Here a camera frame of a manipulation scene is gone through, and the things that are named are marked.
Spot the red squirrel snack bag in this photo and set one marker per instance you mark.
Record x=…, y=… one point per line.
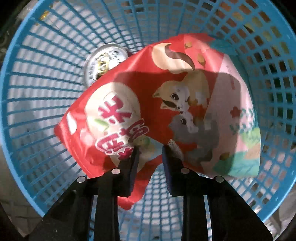
x=188, y=92

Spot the silver beverage can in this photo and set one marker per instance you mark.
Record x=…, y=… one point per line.
x=101, y=60

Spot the blue plastic mesh trash basket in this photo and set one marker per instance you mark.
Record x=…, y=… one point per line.
x=42, y=76

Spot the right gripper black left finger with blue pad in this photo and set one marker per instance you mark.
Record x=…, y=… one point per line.
x=90, y=205

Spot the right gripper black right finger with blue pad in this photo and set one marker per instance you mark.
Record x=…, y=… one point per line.
x=211, y=207

